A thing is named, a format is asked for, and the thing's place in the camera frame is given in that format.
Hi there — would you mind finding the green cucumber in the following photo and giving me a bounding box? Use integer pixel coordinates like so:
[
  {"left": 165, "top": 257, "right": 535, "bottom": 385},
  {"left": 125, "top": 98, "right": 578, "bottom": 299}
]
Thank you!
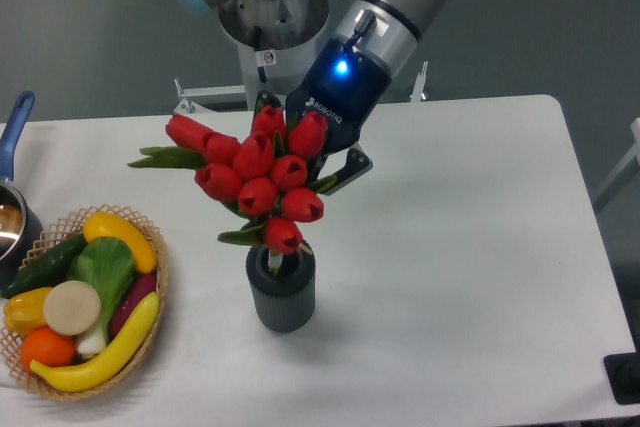
[{"left": 1, "top": 235, "right": 87, "bottom": 299}]

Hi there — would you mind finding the green bok choy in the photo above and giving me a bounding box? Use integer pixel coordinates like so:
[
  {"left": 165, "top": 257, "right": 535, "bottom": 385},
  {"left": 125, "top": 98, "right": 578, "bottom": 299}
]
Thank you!
[{"left": 67, "top": 237, "right": 135, "bottom": 359}]

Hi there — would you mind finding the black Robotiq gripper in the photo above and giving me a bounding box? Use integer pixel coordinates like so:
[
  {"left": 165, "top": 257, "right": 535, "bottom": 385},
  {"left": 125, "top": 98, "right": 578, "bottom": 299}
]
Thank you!
[{"left": 253, "top": 39, "right": 391, "bottom": 195}]

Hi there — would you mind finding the purple eggplant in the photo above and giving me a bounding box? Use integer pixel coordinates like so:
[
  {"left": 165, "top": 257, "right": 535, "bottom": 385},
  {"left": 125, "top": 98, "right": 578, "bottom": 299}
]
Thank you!
[{"left": 109, "top": 273, "right": 156, "bottom": 339}]

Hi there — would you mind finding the white frame at right edge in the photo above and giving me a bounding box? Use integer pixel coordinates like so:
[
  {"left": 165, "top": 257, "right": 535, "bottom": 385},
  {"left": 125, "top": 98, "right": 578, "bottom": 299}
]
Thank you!
[{"left": 592, "top": 118, "right": 639, "bottom": 214}]

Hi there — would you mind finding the yellow banana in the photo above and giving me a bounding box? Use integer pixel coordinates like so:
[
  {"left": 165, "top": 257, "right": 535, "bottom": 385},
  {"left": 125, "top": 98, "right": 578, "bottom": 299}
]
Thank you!
[{"left": 30, "top": 292, "right": 160, "bottom": 393}]

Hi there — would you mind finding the black table clamp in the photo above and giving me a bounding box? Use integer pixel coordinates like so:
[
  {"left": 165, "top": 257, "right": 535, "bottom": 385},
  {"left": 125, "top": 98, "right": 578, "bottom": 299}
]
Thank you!
[{"left": 604, "top": 352, "right": 639, "bottom": 405}]

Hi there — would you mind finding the yellow bell pepper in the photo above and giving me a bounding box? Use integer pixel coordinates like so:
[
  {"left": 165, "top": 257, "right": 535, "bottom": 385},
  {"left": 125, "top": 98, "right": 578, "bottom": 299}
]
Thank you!
[{"left": 3, "top": 287, "right": 52, "bottom": 336}]

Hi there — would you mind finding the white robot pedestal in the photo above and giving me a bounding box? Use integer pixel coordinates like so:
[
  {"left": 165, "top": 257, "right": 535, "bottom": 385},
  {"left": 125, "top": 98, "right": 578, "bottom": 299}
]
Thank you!
[{"left": 236, "top": 38, "right": 318, "bottom": 110}]

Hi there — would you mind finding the blue handled saucepan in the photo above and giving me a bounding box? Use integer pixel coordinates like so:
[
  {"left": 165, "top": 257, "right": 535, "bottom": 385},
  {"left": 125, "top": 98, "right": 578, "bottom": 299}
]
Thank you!
[{"left": 1, "top": 91, "right": 42, "bottom": 288}]

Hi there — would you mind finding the woven wicker basket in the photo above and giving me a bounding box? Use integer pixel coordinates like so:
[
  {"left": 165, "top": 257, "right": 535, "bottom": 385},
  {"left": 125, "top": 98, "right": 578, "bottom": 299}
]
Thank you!
[{"left": 1, "top": 205, "right": 169, "bottom": 401}]

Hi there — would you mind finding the beige round disc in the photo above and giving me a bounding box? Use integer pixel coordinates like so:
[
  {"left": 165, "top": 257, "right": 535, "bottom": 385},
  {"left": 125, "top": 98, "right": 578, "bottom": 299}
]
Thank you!
[{"left": 43, "top": 280, "right": 101, "bottom": 336}]

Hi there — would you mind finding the red tulip bouquet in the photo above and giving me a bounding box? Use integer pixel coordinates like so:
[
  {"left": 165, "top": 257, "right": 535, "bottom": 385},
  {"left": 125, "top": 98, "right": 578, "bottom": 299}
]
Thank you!
[{"left": 130, "top": 104, "right": 336, "bottom": 277}]

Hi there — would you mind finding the orange fruit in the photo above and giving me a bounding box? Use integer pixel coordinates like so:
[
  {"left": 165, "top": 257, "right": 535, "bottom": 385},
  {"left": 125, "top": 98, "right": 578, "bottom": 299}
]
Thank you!
[{"left": 20, "top": 327, "right": 76, "bottom": 372}]

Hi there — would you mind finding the dark grey ribbed vase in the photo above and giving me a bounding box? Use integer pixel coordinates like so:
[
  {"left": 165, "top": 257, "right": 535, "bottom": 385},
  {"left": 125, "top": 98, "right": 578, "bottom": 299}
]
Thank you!
[{"left": 245, "top": 242, "right": 316, "bottom": 333}]

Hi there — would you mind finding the white metal base frame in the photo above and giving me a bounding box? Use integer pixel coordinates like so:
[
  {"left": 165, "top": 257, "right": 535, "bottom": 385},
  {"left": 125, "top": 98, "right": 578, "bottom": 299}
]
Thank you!
[{"left": 173, "top": 60, "right": 430, "bottom": 115}]

